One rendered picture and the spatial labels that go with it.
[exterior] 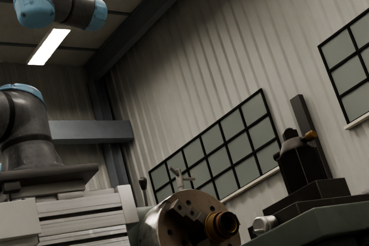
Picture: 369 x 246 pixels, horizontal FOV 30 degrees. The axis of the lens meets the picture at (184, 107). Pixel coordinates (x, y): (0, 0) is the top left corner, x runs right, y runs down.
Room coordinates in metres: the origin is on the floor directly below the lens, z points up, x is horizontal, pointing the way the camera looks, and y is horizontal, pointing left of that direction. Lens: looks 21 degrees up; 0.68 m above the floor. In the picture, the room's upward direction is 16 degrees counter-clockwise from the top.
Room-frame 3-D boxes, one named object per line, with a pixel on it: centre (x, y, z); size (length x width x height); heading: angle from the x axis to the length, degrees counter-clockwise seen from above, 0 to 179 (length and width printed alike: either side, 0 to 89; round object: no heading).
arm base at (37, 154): (1.45, 0.37, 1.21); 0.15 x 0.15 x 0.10
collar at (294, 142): (1.66, -0.23, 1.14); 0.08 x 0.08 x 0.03
